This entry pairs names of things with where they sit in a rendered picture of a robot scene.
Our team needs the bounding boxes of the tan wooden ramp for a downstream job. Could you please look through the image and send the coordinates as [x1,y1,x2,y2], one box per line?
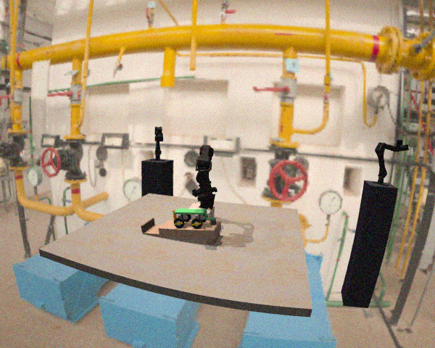
[141,218,221,246]

